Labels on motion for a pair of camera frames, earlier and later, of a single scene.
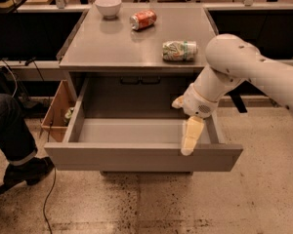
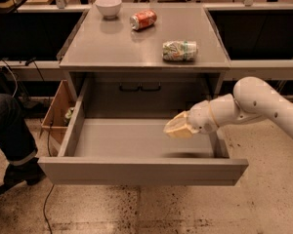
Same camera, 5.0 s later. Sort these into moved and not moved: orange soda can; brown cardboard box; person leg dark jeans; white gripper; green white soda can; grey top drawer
Moved: white gripper; grey top drawer
Not moved: green white soda can; orange soda can; brown cardboard box; person leg dark jeans
